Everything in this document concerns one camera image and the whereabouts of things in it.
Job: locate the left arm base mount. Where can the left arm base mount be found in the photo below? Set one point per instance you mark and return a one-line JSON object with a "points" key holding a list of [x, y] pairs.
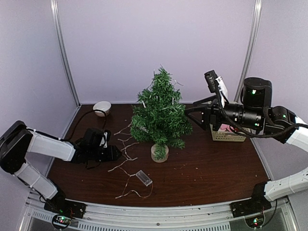
{"points": [[60, 205]]}

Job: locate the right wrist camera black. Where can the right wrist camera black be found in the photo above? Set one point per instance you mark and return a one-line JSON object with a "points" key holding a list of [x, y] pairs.
{"points": [[216, 85]]}

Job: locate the small white bowl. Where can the small white bowl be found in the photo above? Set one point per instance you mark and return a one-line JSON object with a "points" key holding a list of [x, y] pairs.
{"points": [[102, 108]]}

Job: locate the front aluminium rail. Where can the front aluminium rail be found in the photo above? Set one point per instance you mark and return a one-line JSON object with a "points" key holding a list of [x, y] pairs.
{"points": [[211, 217]]}

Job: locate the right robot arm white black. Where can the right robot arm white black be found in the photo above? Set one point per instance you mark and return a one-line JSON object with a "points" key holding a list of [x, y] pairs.
{"points": [[254, 117]]}

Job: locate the beige plastic basket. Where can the beige plastic basket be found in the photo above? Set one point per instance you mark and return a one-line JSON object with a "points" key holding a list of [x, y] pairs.
{"points": [[226, 136]]}

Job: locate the left aluminium frame post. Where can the left aluminium frame post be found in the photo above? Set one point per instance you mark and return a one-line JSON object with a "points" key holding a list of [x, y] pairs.
{"points": [[64, 57]]}

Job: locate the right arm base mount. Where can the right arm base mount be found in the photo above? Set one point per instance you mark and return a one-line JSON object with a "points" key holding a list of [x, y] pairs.
{"points": [[257, 203]]}

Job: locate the aluminium frame post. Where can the aluminium frame post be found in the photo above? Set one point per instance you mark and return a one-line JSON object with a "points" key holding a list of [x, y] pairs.
{"points": [[250, 47], [64, 57]]}

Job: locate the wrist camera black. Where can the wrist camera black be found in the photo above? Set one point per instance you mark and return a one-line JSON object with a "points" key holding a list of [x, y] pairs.
{"points": [[216, 85], [97, 138]]}

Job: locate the pink heart ornament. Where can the pink heart ornament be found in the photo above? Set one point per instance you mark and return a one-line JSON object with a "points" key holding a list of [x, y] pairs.
{"points": [[225, 128]]}

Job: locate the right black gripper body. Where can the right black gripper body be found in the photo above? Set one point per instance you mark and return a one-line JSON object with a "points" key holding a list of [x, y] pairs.
{"points": [[216, 120]]}

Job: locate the clear battery box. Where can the clear battery box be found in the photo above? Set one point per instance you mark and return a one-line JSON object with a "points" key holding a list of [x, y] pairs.
{"points": [[144, 178]]}

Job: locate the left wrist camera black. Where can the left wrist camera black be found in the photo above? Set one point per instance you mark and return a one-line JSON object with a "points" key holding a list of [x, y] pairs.
{"points": [[97, 138]]}

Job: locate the right aluminium frame post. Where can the right aluminium frame post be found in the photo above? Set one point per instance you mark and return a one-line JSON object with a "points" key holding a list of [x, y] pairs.
{"points": [[250, 47]]}

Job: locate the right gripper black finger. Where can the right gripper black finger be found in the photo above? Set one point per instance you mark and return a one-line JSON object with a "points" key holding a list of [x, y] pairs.
{"points": [[205, 100], [198, 116]]}

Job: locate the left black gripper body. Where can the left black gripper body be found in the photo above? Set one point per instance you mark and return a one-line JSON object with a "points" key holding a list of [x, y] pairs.
{"points": [[95, 154]]}

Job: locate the small green christmas tree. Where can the small green christmas tree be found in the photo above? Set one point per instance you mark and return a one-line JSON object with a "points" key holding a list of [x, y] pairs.
{"points": [[160, 117]]}

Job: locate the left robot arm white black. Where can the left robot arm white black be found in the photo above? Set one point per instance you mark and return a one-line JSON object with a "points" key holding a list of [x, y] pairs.
{"points": [[19, 140]]}

